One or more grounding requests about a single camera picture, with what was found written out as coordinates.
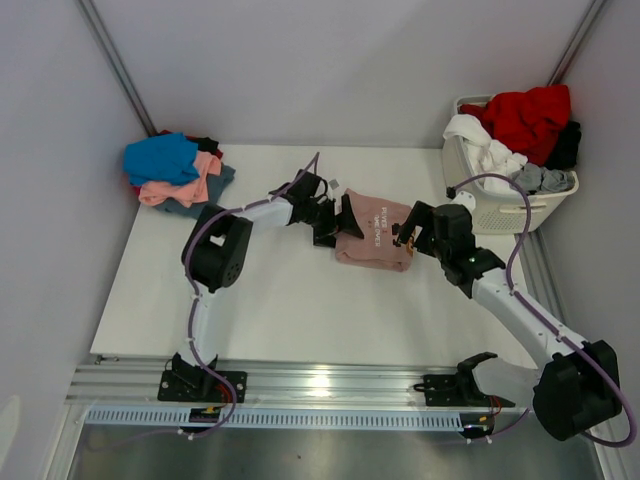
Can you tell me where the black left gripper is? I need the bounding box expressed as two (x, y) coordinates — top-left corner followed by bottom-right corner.
(303, 196), (363, 250)

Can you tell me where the dusty pink graphic t-shirt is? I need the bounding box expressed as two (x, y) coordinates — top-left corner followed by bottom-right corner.
(335, 189), (414, 273)

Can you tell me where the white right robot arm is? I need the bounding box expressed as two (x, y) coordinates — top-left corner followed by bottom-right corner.
(392, 199), (630, 441)

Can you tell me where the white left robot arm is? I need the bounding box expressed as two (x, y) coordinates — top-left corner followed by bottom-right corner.
(169, 170), (364, 401)

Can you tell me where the white perforated laundry basket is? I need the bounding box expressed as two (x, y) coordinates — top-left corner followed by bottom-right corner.
(443, 95), (579, 235)

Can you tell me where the white t-shirt in basket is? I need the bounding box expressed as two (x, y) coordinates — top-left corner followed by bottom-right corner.
(443, 114), (528, 198)

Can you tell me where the slate blue t-shirt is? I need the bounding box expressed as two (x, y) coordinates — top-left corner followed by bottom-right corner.
(154, 164), (236, 219)

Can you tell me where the grey t-shirt in basket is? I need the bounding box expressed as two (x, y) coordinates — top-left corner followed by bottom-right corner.
(511, 163), (576, 195)

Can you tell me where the black folded t-shirt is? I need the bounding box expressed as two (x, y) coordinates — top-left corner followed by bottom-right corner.
(189, 137), (221, 157)

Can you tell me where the salmon pink t-shirt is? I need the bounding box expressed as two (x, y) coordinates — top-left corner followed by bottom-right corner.
(138, 151), (223, 207)

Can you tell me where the red t-shirt in basket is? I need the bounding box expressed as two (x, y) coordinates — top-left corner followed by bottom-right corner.
(459, 84), (571, 166)

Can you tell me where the black t-shirt in basket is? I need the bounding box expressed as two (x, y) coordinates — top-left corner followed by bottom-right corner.
(544, 121), (582, 170)

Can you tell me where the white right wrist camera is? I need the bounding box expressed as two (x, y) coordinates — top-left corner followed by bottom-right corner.
(446, 187), (476, 213)

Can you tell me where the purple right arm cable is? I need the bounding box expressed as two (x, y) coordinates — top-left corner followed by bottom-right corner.
(445, 173), (636, 446)

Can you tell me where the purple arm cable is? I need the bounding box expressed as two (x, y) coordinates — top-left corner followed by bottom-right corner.
(445, 173), (636, 446)
(183, 152), (321, 441)

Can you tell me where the right side aluminium rail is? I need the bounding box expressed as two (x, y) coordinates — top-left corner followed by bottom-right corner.
(515, 229), (576, 330)

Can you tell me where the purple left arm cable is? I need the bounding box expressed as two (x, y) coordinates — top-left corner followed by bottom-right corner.
(183, 152), (321, 441)

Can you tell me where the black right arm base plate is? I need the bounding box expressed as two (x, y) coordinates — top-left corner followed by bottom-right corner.
(413, 373), (515, 408)

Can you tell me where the white slotted cable duct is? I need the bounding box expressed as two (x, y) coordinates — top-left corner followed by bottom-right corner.
(84, 406), (463, 432)

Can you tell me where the left aluminium frame post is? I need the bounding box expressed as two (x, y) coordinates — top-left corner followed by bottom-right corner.
(75, 0), (158, 137)

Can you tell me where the aluminium frame post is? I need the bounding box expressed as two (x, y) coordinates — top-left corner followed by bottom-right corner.
(546, 0), (611, 86)
(75, 0), (158, 137)

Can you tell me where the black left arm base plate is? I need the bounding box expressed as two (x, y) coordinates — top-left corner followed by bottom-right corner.
(157, 353), (248, 404)

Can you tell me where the aluminium mounting rail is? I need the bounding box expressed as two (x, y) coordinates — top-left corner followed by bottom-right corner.
(65, 356), (525, 413)

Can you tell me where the right aluminium frame post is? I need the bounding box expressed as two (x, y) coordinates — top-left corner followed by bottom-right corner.
(546, 0), (611, 86)

